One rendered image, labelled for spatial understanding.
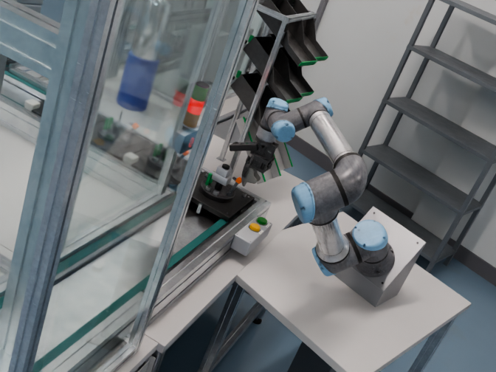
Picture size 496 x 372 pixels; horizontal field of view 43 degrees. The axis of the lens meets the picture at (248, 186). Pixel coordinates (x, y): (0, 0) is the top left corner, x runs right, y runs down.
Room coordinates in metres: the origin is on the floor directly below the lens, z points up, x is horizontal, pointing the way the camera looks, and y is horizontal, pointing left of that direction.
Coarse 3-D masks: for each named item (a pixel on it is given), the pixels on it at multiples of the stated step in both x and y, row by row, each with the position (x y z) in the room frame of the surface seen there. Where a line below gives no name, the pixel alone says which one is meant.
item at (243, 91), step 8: (256, 72) 2.55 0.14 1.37; (240, 80) 2.45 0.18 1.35; (248, 80) 2.55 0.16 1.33; (256, 80) 2.56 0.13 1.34; (232, 88) 2.46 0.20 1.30; (240, 88) 2.44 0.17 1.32; (248, 88) 2.43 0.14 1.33; (256, 88) 2.56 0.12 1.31; (240, 96) 2.44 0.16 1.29; (248, 96) 2.42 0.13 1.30; (264, 96) 2.53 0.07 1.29; (272, 96) 2.52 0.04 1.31; (248, 104) 2.42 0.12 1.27; (264, 104) 2.53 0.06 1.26; (256, 112) 2.40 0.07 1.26; (256, 120) 2.39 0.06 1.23
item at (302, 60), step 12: (276, 0) 2.51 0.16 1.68; (288, 12) 2.55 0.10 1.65; (276, 24) 2.42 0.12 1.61; (300, 24) 2.52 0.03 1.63; (276, 36) 2.41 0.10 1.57; (288, 36) 2.39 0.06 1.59; (300, 36) 2.51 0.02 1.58; (288, 48) 2.38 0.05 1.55; (300, 48) 2.49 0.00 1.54; (300, 60) 2.36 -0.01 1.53; (312, 60) 2.47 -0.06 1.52
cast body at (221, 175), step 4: (224, 164) 2.18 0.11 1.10; (220, 168) 2.16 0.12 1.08; (224, 168) 2.16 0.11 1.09; (228, 168) 2.17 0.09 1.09; (212, 172) 2.18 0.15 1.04; (216, 172) 2.16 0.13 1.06; (220, 172) 2.16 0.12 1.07; (224, 172) 2.15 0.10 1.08; (228, 172) 2.16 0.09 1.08; (212, 176) 2.17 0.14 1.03; (216, 176) 2.16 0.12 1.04; (220, 176) 2.16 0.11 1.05; (224, 176) 2.15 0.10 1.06; (228, 176) 2.17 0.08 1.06; (216, 180) 2.16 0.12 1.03; (220, 180) 2.15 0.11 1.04; (224, 180) 2.15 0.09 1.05; (228, 180) 2.16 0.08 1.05; (224, 184) 2.15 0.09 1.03
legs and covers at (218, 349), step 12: (240, 288) 2.09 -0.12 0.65; (228, 300) 2.10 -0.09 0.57; (240, 300) 2.12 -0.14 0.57; (228, 312) 2.10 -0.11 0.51; (252, 312) 2.63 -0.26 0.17; (264, 312) 2.82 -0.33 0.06; (192, 324) 1.61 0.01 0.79; (228, 324) 2.09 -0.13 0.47; (240, 324) 2.49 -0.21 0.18; (180, 336) 1.53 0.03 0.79; (216, 336) 2.10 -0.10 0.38; (228, 336) 2.37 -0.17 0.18; (240, 336) 2.45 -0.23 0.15; (216, 348) 2.09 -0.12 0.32; (228, 348) 2.30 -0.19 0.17; (156, 360) 1.40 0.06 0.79; (204, 360) 2.10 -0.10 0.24; (216, 360) 2.19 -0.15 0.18
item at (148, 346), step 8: (144, 336) 1.39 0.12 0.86; (144, 344) 1.36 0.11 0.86; (152, 344) 1.37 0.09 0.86; (136, 352) 1.32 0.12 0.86; (144, 352) 1.33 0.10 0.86; (152, 352) 1.36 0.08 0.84; (128, 360) 1.28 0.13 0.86; (136, 360) 1.29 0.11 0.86; (144, 360) 1.32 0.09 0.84; (120, 368) 1.24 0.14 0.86; (128, 368) 1.25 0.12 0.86; (136, 368) 1.29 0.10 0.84; (144, 368) 1.35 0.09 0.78
